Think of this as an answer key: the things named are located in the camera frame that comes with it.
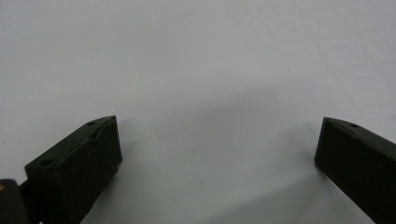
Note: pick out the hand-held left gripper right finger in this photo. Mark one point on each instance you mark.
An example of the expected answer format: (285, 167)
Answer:
(358, 161)

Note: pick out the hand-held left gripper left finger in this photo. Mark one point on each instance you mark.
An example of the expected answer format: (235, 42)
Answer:
(77, 168)

